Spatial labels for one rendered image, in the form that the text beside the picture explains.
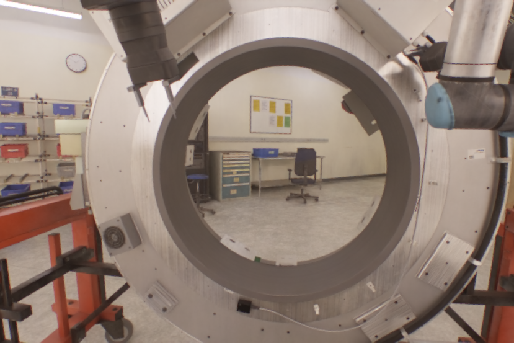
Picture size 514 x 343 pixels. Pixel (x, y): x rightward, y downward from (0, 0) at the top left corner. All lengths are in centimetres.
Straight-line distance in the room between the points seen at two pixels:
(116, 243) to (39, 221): 55
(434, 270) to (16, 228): 156
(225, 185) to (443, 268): 474
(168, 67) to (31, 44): 565
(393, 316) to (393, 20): 89
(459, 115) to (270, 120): 659
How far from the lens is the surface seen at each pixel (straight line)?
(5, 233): 142
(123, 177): 105
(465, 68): 62
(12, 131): 518
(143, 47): 48
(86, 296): 193
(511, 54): 72
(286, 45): 85
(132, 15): 47
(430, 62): 84
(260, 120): 693
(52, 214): 156
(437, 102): 62
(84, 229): 175
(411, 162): 88
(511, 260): 171
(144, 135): 99
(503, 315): 182
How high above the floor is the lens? 127
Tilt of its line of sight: 7 degrees down
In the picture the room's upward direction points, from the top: 1 degrees clockwise
